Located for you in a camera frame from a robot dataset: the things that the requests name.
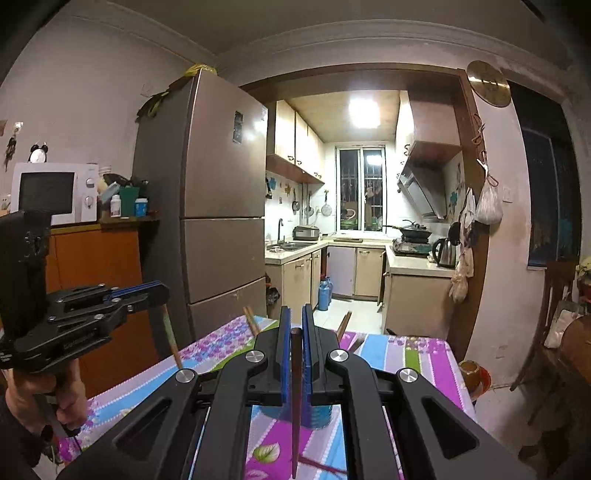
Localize round brass wall plate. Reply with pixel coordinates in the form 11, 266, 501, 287
467, 60, 511, 108

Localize white hanging plastic bag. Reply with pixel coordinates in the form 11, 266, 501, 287
475, 175, 503, 226

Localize dark wooden side table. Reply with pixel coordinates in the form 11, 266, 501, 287
510, 257, 591, 480

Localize colourful striped floral tablecloth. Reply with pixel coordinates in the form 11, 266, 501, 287
61, 325, 478, 479

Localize wooden chopstick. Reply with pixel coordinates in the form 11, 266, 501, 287
290, 327, 303, 479
161, 305, 183, 370
335, 311, 353, 342
243, 306, 259, 338

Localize person's left hand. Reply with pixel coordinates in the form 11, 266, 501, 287
4, 357, 90, 437

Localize orange wooden cabinet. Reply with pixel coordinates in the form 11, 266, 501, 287
45, 219, 159, 398

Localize grey tall refrigerator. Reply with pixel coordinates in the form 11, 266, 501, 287
133, 71, 267, 346

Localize teal perforated utensil holder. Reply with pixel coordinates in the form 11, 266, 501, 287
250, 400, 335, 431

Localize electric kettle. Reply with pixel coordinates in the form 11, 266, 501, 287
432, 238, 457, 269

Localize white microwave oven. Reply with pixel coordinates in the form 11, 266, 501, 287
10, 163, 99, 226

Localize kitchen window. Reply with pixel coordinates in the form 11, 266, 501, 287
335, 146, 387, 233

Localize steel range hood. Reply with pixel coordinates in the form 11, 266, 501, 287
398, 162, 448, 222

